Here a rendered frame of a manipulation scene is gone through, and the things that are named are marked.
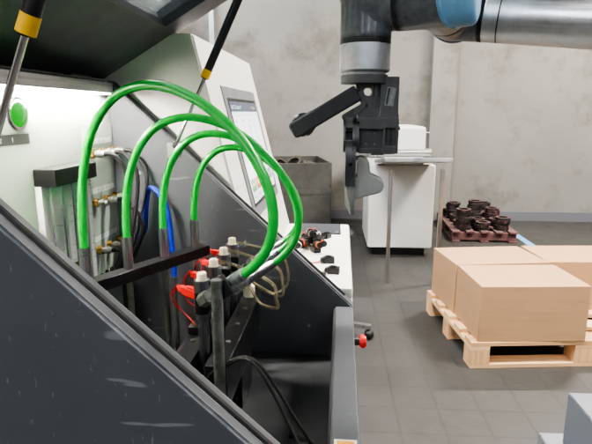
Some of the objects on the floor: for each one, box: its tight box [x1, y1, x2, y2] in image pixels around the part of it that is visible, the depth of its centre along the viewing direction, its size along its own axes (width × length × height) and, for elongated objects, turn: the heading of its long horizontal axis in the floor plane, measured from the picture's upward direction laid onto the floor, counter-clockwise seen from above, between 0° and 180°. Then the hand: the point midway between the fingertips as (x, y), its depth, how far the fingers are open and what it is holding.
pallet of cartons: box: [426, 246, 592, 368], centre depth 321 cm, size 130×89×47 cm
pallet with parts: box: [436, 199, 518, 244], centre depth 602 cm, size 72×110×38 cm, turn 176°
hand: (347, 206), depth 81 cm, fingers closed
